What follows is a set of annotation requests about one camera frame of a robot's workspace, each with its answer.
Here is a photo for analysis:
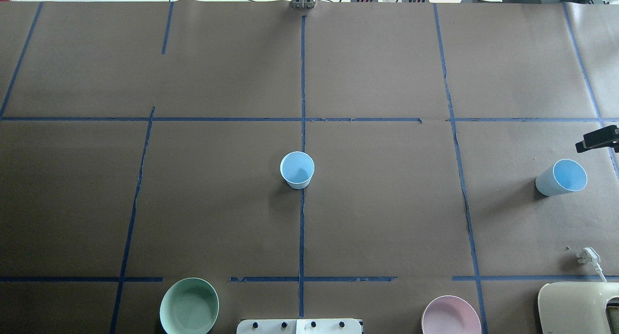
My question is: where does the mint green bowl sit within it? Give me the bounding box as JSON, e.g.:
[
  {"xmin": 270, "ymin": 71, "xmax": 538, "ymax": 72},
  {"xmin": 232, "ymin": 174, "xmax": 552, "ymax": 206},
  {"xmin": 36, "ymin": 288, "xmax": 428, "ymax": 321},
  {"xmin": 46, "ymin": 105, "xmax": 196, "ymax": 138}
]
[{"xmin": 159, "ymin": 277, "xmax": 220, "ymax": 334}]

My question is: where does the pink bowl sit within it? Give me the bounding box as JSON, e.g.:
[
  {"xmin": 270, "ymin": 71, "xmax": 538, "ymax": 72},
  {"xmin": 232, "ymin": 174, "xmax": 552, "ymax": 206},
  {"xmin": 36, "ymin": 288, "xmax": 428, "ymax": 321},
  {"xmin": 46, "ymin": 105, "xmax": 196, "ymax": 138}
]
[{"xmin": 420, "ymin": 296, "xmax": 482, "ymax": 334}]

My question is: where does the cream white toaster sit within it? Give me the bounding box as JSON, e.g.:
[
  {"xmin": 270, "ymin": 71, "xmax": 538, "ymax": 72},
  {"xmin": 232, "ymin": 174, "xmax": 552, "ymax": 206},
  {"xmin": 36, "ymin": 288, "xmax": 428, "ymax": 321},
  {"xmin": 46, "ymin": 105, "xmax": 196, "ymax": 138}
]
[{"xmin": 537, "ymin": 281, "xmax": 619, "ymax": 334}]

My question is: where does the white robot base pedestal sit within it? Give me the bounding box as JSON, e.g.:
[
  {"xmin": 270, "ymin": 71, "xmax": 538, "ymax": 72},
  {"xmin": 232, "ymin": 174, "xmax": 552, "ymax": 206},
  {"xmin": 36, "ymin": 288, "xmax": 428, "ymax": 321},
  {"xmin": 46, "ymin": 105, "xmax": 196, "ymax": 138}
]
[{"xmin": 236, "ymin": 318, "xmax": 364, "ymax": 334}]

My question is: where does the light blue cup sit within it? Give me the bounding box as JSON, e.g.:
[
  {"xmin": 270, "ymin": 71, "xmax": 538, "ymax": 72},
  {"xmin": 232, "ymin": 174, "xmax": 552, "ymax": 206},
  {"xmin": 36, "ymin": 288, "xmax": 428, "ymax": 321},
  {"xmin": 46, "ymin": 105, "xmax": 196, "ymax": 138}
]
[
  {"xmin": 535, "ymin": 159, "xmax": 588, "ymax": 197},
  {"xmin": 280, "ymin": 151, "xmax": 315, "ymax": 189}
]

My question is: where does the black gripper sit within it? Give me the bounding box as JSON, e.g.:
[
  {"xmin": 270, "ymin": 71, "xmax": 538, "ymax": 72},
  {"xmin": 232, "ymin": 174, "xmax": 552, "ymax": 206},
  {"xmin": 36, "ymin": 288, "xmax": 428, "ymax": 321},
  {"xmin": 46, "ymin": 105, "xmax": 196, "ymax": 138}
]
[{"xmin": 575, "ymin": 125, "xmax": 619, "ymax": 153}]

